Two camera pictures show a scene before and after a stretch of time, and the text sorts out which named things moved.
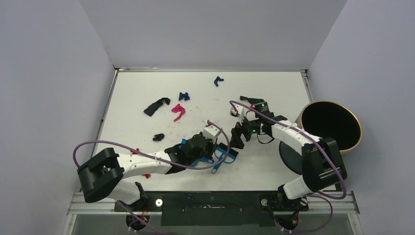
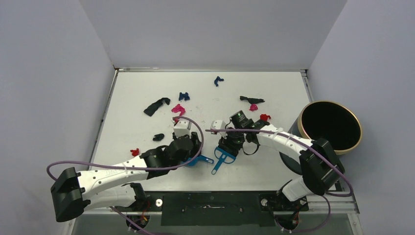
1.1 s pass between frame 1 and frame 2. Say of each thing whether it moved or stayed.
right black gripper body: moved
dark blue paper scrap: stayed
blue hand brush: stayed
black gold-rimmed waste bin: stayed
